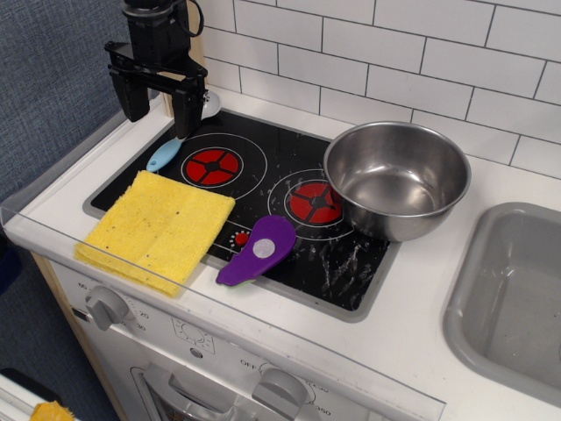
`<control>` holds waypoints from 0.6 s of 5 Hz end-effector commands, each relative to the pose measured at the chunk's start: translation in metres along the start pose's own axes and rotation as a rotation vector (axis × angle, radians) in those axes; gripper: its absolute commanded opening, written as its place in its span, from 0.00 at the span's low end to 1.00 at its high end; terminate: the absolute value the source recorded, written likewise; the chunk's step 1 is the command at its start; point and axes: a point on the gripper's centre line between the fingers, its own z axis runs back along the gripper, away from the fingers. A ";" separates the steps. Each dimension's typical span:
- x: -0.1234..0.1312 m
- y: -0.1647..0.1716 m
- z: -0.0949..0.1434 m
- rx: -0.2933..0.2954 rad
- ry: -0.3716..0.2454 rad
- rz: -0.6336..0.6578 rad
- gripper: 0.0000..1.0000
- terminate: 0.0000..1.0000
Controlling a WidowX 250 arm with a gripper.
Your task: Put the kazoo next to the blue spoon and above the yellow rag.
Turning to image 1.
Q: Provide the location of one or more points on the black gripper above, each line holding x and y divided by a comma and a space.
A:
160, 41

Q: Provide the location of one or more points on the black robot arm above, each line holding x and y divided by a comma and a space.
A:
160, 83

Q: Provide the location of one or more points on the black toy stovetop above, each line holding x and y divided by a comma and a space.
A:
271, 170

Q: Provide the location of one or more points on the yellow folded cloth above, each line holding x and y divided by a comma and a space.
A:
156, 233

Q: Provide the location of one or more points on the grey left oven knob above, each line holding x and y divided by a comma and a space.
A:
106, 307

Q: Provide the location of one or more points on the grey oven knob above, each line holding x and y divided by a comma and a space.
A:
106, 307
280, 392

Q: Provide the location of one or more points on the stainless steel bowl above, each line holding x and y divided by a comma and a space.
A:
397, 181

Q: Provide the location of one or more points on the white toy oven front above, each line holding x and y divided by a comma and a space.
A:
157, 367

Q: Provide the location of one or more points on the grey right oven knob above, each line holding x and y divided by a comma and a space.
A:
280, 392

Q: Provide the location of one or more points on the yellow cloth scrap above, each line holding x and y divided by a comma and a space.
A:
51, 411

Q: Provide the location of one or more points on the grey sink basin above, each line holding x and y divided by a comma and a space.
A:
503, 318

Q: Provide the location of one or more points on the blue handled spoon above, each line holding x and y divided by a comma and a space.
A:
165, 153

